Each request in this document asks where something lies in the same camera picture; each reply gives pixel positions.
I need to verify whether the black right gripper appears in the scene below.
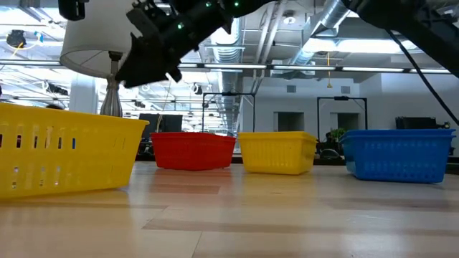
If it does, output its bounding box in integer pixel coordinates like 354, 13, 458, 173
114, 0, 232, 89

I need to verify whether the yellow plastic slotted basket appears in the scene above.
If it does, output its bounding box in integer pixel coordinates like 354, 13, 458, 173
0, 102, 150, 200
237, 130, 318, 176

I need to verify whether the blue plastic slotted basket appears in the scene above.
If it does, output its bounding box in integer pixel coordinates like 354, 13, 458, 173
340, 128, 457, 137
339, 135, 456, 184

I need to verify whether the black computer monitor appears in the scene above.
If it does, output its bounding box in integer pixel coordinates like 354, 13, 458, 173
138, 113, 184, 139

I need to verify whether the silver lamp base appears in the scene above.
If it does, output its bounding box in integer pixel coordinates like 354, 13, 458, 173
99, 51, 124, 118

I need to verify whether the white lamp shade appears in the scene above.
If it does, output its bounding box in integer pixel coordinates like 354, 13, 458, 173
60, 0, 144, 79

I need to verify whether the red plastic slotted basket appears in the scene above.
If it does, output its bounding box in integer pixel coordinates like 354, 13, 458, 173
149, 131, 237, 171

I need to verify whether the green potted plant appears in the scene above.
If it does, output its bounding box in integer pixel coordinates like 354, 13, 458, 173
328, 128, 347, 143

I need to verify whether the black wide monitor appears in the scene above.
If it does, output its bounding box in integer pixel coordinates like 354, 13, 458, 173
395, 116, 439, 130

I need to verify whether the black rectangular frame stand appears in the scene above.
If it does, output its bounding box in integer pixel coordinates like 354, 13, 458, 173
202, 92, 256, 134
317, 95, 369, 132

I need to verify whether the black aluminium table frame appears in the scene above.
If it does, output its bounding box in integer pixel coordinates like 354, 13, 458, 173
136, 154, 459, 176

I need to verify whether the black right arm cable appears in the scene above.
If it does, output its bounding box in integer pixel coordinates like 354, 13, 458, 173
386, 29, 459, 125

